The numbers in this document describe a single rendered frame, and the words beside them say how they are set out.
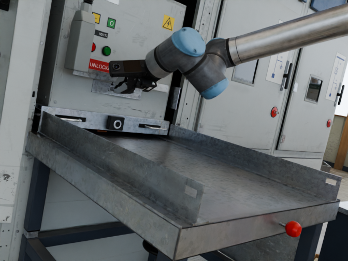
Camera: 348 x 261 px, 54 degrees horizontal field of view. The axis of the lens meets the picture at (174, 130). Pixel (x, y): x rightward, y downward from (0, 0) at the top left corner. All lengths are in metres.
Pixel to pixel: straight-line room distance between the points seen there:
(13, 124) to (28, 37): 0.11
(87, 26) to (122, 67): 0.15
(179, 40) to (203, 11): 0.53
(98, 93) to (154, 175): 0.64
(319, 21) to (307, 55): 1.09
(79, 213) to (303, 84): 1.45
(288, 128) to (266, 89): 0.36
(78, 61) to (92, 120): 0.25
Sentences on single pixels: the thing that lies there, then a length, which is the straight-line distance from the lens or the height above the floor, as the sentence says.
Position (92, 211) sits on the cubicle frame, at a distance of 1.30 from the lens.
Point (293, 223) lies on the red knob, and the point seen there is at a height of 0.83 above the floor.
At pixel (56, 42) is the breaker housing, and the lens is 1.17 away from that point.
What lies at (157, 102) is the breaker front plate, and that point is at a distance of 1.39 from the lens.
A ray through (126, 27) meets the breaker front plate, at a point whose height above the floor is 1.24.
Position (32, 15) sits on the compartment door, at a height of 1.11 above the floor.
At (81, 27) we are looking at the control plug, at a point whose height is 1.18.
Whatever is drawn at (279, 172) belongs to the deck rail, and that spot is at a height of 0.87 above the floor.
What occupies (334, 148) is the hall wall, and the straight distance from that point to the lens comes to 9.36.
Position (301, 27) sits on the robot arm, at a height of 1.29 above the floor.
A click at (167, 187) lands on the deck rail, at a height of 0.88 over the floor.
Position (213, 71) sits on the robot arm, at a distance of 0.99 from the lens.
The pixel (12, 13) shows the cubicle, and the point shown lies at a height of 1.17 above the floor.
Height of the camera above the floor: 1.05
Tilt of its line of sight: 6 degrees down
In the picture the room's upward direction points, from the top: 12 degrees clockwise
